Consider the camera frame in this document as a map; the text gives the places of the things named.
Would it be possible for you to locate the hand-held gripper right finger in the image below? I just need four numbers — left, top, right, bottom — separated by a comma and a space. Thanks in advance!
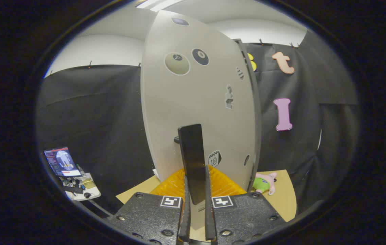
204, 165, 286, 245

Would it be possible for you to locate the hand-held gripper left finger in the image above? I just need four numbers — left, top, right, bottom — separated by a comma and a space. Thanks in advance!
107, 168, 192, 245

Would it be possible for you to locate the black door handle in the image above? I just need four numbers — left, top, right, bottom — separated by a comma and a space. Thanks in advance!
174, 124, 207, 205

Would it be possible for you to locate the beige shoe cabinet door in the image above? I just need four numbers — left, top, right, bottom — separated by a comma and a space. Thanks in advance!
140, 10, 258, 229

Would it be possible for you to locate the pink green plush toy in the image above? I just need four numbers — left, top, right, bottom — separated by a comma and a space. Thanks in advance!
252, 172, 278, 195

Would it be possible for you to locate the black backdrop cloth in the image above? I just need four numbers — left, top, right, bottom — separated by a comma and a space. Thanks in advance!
36, 29, 360, 218

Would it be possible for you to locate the long ceiling light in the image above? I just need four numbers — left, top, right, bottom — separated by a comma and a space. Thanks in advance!
136, 0, 176, 11

